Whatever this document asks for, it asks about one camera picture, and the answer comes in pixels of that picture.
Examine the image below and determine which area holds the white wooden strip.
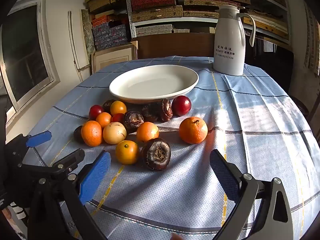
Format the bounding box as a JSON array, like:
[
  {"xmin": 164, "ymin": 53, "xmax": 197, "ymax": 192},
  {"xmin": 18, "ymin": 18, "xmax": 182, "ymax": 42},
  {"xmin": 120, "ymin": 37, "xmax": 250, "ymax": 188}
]
[{"xmin": 68, "ymin": 10, "xmax": 87, "ymax": 70}]

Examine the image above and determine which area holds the yellow-orange kumquat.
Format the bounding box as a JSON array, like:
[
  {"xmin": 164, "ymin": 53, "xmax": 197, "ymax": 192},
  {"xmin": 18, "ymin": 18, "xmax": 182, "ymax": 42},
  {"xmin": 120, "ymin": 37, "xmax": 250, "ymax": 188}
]
[
  {"xmin": 115, "ymin": 140, "xmax": 140, "ymax": 165},
  {"xmin": 110, "ymin": 100, "xmax": 127, "ymax": 116}
]

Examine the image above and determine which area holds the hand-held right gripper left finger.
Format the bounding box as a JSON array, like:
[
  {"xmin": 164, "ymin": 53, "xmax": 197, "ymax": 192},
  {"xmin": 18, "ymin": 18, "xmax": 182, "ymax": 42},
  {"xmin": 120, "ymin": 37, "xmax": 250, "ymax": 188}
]
[{"xmin": 29, "ymin": 151, "xmax": 111, "ymax": 240}]

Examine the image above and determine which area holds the large tangerine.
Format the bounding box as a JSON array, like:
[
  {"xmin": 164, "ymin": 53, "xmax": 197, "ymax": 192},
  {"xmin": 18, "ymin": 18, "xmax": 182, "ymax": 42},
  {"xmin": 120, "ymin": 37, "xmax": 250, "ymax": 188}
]
[{"xmin": 179, "ymin": 116, "xmax": 208, "ymax": 144}]

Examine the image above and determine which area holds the blue checked tablecloth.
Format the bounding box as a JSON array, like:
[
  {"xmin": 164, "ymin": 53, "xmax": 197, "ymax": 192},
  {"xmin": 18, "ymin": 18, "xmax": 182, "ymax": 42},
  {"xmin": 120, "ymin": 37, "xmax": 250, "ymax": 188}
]
[{"xmin": 25, "ymin": 56, "xmax": 320, "ymax": 240}]

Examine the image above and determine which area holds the stack of blue patterned boxes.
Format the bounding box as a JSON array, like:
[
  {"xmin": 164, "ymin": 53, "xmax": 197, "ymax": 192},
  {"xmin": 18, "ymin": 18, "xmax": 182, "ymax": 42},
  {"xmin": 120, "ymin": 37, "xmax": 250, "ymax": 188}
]
[{"xmin": 91, "ymin": 17, "xmax": 128, "ymax": 51}]

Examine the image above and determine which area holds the white oval plate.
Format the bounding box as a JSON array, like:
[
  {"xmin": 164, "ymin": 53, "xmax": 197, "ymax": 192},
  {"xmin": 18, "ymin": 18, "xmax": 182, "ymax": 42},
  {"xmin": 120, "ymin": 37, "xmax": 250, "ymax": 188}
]
[{"xmin": 109, "ymin": 64, "xmax": 199, "ymax": 105}]

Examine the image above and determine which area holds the white framed window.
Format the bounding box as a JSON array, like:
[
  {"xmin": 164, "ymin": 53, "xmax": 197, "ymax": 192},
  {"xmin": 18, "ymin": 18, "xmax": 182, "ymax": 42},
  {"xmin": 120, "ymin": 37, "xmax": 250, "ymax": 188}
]
[{"xmin": 0, "ymin": 0, "xmax": 61, "ymax": 130}]

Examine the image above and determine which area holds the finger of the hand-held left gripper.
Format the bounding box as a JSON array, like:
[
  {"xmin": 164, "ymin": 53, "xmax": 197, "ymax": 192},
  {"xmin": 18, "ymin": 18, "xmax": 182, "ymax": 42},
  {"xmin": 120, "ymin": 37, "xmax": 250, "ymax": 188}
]
[
  {"xmin": 50, "ymin": 149, "xmax": 85, "ymax": 177},
  {"xmin": 5, "ymin": 131, "xmax": 52, "ymax": 168}
]

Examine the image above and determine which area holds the small tangerine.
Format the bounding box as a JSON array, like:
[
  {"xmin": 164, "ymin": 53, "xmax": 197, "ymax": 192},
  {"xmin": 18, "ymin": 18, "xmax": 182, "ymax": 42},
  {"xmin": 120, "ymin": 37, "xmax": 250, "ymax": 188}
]
[{"xmin": 95, "ymin": 112, "xmax": 112, "ymax": 128}]

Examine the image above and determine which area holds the white thermos jug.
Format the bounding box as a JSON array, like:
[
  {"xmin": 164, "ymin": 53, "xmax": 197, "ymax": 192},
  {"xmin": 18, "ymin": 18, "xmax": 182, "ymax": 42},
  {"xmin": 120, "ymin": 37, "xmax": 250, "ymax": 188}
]
[{"xmin": 213, "ymin": 5, "xmax": 256, "ymax": 76}]

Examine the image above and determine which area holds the brown board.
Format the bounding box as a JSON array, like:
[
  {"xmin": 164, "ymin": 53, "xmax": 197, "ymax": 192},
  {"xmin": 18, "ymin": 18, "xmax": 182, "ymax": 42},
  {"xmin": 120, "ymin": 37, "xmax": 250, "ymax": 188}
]
[{"xmin": 137, "ymin": 32, "xmax": 216, "ymax": 60}]

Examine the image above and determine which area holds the large red plum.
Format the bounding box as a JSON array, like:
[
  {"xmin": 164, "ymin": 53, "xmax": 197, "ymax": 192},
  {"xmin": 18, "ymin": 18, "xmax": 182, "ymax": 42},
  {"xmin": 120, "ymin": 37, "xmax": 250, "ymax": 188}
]
[{"xmin": 172, "ymin": 95, "xmax": 192, "ymax": 117}]

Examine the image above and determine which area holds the grey marbled slab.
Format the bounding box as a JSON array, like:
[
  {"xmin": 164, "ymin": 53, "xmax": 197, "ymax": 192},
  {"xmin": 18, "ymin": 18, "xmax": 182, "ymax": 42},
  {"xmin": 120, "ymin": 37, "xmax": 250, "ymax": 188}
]
[{"xmin": 81, "ymin": 9, "xmax": 97, "ymax": 55}]

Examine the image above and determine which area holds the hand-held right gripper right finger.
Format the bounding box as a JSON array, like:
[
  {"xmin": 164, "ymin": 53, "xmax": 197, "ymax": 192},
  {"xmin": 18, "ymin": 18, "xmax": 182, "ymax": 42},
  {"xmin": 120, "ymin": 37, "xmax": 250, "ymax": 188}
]
[{"xmin": 209, "ymin": 149, "xmax": 293, "ymax": 240}]

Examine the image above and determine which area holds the pale wooden picture frame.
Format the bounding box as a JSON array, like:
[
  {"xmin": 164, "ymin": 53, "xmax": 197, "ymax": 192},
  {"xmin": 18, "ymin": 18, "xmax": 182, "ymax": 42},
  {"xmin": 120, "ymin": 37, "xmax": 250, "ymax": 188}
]
[{"xmin": 91, "ymin": 41, "xmax": 138, "ymax": 75}]

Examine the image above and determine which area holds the large dark water chestnut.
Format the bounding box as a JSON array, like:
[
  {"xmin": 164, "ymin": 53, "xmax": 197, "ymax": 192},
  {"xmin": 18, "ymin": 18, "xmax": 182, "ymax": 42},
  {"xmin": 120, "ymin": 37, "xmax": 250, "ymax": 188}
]
[{"xmin": 141, "ymin": 137, "xmax": 172, "ymax": 171}]

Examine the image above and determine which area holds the white metal shelf rack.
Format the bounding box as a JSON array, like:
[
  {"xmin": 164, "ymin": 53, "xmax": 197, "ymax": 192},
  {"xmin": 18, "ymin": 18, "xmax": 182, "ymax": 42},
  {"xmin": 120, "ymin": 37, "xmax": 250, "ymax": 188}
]
[{"xmin": 124, "ymin": 0, "xmax": 293, "ymax": 52}]

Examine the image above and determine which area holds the pale yellow round fruit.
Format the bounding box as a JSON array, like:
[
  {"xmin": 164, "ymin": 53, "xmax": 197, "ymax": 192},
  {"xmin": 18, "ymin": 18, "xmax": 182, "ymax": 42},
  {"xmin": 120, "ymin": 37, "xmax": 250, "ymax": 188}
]
[{"xmin": 103, "ymin": 122, "xmax": 127, "ymax": 145}]

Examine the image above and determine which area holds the medium tangerine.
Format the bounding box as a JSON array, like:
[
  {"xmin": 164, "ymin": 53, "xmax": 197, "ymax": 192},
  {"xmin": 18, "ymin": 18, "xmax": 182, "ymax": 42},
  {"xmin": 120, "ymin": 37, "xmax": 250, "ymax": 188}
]
[
  {"xmin": 81, "ymin": 120, "xmax": 103, "ymax": 147},
  {"xmin": 136, "ymin": 122, "xmax": 160, "ymax": 143}
]

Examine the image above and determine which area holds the stack of woven boxes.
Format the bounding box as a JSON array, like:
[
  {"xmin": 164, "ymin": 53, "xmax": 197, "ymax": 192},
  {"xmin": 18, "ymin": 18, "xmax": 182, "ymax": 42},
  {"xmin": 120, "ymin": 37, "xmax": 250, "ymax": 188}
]
[{"xmin": 85, "ymin": 0, "xmax": 288, "ymax": 39}]

